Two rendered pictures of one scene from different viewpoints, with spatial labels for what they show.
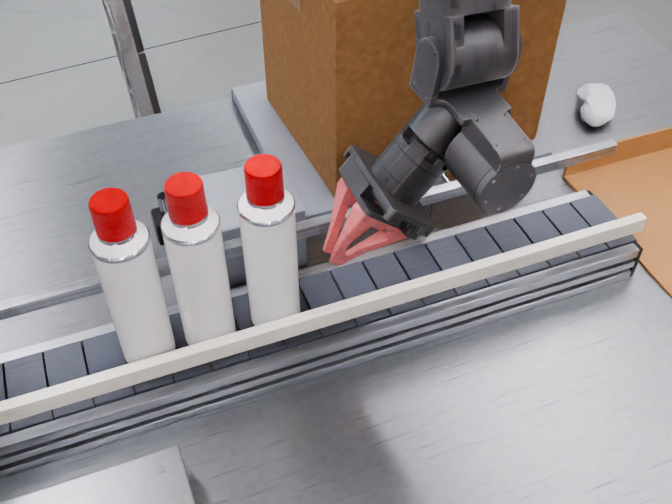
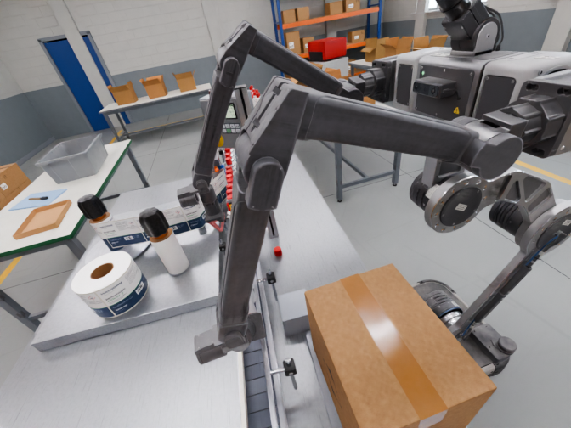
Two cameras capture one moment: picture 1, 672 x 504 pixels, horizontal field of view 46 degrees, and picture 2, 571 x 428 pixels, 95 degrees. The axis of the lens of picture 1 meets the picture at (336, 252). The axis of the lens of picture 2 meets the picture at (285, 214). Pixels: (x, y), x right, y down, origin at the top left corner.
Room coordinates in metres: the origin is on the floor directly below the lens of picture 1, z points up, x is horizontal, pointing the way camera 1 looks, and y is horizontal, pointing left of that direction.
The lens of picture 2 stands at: (0.83, -0.40, 1.65)
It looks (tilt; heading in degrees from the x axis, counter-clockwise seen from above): 36 degrees down; 106
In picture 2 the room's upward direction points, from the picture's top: 10 degrees counter-clockwise
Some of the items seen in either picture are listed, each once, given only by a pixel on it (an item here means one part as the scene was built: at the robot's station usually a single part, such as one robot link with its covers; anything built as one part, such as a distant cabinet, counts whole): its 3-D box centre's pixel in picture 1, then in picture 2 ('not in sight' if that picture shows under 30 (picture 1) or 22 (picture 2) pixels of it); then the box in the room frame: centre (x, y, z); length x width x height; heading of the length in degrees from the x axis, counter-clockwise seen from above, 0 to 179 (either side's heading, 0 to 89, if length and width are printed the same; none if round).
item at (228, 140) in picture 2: not in sight; (230, 121); (0.42, 0.57, 1.38); 0.17 x 0.10 x 0.19; 166
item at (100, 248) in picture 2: not in sight; (120, 246); (-0.24, 0.39, 0.89); 0.31 x 0.31 x 0.01
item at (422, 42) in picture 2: not in sight; (425, 52); (2.09, 4.58, 0.97); 0.44 x 0.42 x 0.37; 22
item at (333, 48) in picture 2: not in sight; (327, 71); (0.54, 6.31, 0.61); 0.70 x 0.60 x 1.22; 127
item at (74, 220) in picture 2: not in sight; (92, 217); (-1.56, 1.28, 0.40); 1.90 x 0.75 x 0.80; 115
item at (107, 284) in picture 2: not in sight; (112, 283); (-0.03, 0.12, 0.95); 0.20 x 0.20 x 0.14
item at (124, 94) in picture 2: not in sight; (123, 92); (-3.50, 4.74, 0.97); 0.47 x 0.41 x 0.37; 112
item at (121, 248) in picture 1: (131, 283); not in sight; (0.48, 0.19, 0.98); 0.05 x 0.05 x 0.20
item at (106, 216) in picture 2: not in sight; (104, 222); (-0.24, 0.39, 1.04); 0.09 x 0.09 x 0.29
